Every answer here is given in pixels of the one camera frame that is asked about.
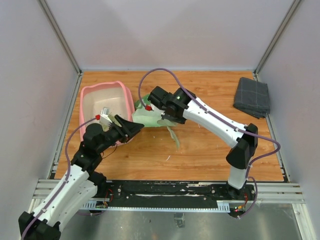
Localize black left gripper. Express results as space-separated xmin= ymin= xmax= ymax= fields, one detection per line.
xmin=97 ymin=114 xmax=145 ymax=154

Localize green cat litter bag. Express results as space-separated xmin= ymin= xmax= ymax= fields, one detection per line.
xmin=131 ymin=94 xmax=180 ymax=149

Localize pink litter box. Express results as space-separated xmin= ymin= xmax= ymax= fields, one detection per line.
xmin=79 ymin=80 xmax=135 ymax=147

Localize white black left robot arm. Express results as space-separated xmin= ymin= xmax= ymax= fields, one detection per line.
xmin=18 ymin=114 xmax=144 ymax=240

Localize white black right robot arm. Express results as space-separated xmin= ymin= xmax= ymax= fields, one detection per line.
xmin=148 ymin=86 xmax=258 ymax=200

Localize green cat litter pellets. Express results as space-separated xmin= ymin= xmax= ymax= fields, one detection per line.
xmin=99 ymin=114 xmax=121 ymax=131

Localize folded dark grey cloth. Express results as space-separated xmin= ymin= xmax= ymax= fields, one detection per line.
xmin=233 ymin=77 xmax=271 ymax=119

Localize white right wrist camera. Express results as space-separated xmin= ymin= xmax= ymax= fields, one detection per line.
xmin=145 ymin=103 xmax=164 ymax=116

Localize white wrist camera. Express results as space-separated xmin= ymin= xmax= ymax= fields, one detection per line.
xmin=145 ymin=103 xmax=164 ymax=116
xmin=95 ymin=107 xmax=113 ymax=127

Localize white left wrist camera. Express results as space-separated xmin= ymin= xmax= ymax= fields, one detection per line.
xmin=95 ymin=107 xmax=113 ymax=127

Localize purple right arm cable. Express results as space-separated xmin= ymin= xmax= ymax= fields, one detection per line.
xmin=138 ymin=67 xmax=281 ymax=218

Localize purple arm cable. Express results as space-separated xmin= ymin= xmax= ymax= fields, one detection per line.
xmin=20 ymin=116 xmax=101 ymax=240
xmin=138 ymin=67 xmax=281 ymax=218

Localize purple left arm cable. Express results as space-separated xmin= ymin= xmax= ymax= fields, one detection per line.
xmin=20 ymin=116 xmax=101 ymax=240

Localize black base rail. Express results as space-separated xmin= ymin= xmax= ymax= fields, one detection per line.
xmin=94 ymin=180 xmax=255 ymax=207

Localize grey slotted cable duct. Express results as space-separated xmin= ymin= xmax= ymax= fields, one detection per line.
xmin=80 ymin=200 xmax=231 ymax=213

